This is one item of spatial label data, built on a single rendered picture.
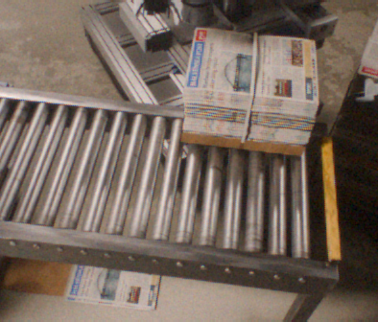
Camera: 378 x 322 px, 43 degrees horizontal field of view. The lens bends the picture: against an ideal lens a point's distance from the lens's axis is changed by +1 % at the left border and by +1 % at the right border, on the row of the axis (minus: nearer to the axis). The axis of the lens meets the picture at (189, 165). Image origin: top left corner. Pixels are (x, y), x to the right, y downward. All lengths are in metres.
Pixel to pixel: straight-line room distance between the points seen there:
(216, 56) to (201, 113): 0.18
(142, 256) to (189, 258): 0.13
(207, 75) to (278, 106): 0.22
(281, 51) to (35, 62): 1.88
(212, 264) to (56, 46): 2.15
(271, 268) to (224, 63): 0.59
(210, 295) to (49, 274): 0.70
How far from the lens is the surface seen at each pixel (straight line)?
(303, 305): 1.50
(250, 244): 1.32
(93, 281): 2.14
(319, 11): 2.17
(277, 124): 1.40
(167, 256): 1.29
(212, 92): 1.33
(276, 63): 1.45
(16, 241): 1.38
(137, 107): 1.60
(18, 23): 3.37
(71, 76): 2.93
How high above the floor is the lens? 1.96
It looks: 53 degrees down
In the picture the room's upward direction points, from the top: 4 degrees clockwise
